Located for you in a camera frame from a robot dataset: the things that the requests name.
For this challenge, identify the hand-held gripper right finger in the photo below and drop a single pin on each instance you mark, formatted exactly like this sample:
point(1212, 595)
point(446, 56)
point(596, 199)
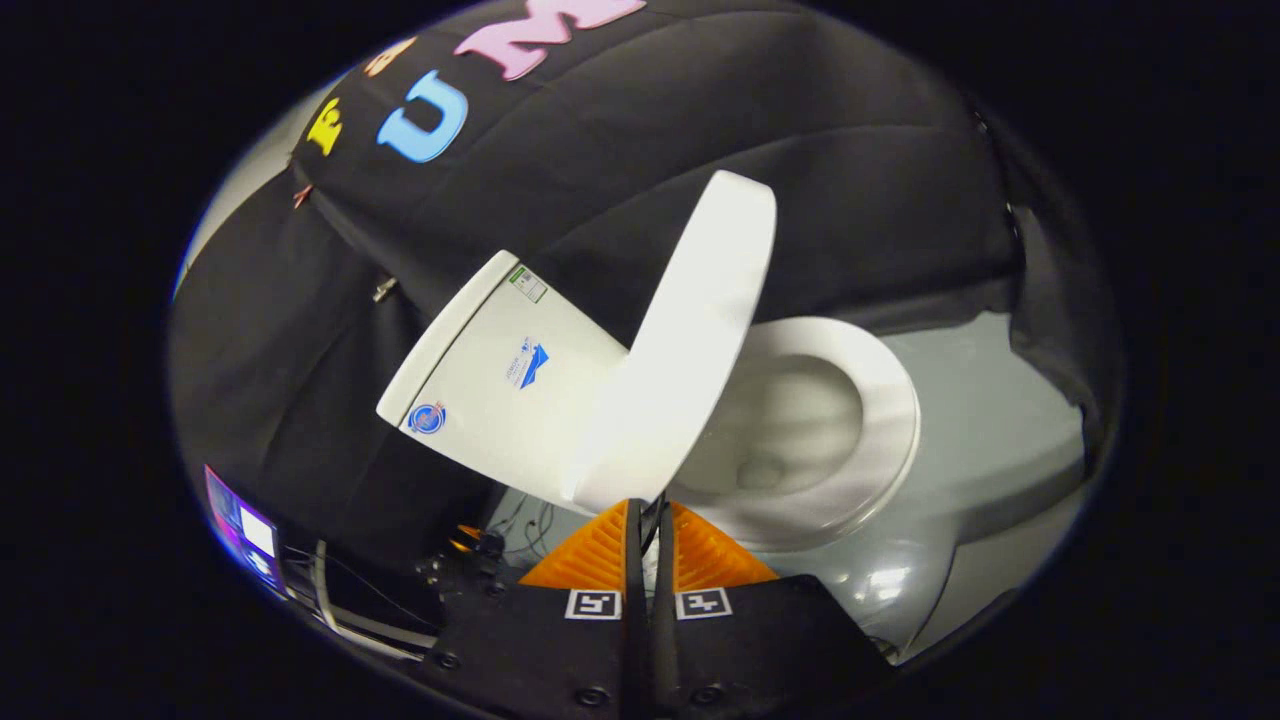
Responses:
point(662, 600)

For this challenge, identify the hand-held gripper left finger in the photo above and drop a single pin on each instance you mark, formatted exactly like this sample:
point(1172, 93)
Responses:
point(634, 600)

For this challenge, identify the white toilet lid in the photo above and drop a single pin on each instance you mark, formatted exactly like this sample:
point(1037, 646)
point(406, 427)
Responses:
point(690, 340)

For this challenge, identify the white toilet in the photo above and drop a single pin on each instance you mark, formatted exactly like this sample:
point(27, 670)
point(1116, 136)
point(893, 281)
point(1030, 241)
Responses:
point(500, 400)

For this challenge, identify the white toilet seat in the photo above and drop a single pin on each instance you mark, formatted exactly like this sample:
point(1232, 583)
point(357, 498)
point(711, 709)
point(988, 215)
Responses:
point(890, 430)

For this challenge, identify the black orange device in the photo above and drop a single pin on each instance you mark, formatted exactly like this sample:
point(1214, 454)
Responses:
point(480, 548)

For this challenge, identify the lit monitor screen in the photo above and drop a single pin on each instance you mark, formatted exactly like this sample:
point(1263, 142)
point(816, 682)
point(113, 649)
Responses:
point(255, 530)

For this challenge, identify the small metal clip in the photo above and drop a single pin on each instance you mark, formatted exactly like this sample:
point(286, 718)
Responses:
point(383, 290)

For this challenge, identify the black backdrop cloth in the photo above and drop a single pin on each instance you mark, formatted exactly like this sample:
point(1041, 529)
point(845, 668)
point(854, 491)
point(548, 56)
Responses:
point(600, 150)

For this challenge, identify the small red clip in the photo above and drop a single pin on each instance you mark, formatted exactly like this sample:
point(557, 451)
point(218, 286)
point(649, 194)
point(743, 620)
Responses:
point(300, 195)

